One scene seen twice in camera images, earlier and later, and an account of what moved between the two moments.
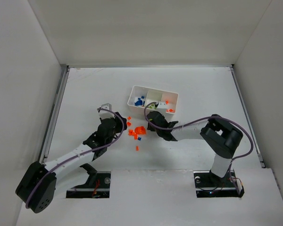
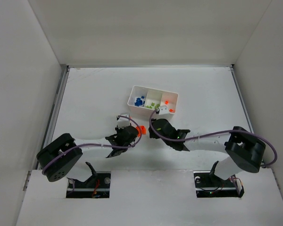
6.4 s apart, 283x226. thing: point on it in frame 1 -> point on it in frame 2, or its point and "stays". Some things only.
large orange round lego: x=140 y=130 stays
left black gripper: x=119 y=120 -> x=134 y=132
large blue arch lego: x=139 y=102 stays
